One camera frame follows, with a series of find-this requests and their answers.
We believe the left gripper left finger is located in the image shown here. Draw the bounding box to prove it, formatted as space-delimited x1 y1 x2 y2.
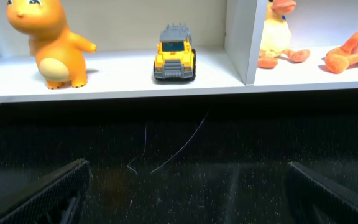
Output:
0 157 93 224

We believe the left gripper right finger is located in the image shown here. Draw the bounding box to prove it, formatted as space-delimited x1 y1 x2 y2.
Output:
283 161 358 224

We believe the white plush duck yellow hat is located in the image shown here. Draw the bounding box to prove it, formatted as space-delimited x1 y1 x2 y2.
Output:
324 15 358 75

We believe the white shelf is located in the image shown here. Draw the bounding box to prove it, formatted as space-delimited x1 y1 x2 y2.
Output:
0 0 358 119

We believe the orange dragon figure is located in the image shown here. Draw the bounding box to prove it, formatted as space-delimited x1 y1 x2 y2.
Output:
6 0 98 90

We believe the grey and yellow toy truck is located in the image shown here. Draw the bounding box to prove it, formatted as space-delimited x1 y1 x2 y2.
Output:
152 22 198 83

